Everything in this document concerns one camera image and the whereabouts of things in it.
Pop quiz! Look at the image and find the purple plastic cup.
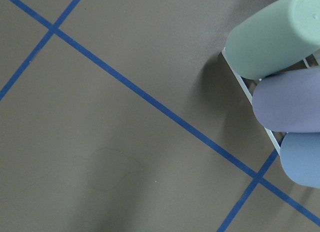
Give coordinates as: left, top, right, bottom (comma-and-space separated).
252, 66, 320, 133

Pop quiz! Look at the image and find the blue plastic cup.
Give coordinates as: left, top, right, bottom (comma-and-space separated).
280, 133, 320, 188

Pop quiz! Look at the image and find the green plastic cup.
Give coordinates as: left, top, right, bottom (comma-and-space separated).
224, 0, 320, 80

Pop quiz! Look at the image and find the white wire cup rack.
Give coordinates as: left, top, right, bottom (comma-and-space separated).
221, 47, 320, 154

